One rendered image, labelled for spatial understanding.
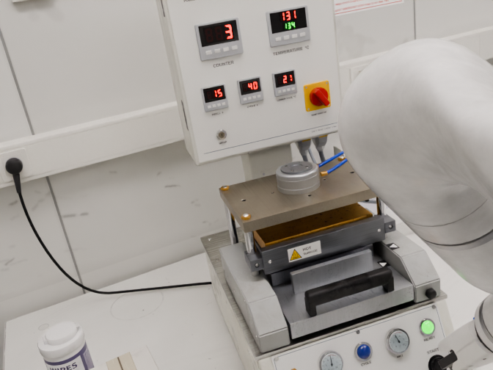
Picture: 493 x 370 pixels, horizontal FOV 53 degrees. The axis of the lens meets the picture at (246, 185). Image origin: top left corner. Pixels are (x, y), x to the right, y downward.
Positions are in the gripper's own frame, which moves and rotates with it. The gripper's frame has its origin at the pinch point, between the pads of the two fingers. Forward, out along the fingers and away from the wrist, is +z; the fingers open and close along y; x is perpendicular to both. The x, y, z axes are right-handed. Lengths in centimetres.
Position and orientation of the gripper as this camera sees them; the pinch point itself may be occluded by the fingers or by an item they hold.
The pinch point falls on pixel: (460, 362)
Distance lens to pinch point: 87.8
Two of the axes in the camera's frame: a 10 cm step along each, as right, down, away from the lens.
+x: 3.1, 7.8, -5.4
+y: -9.5, 2.4, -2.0
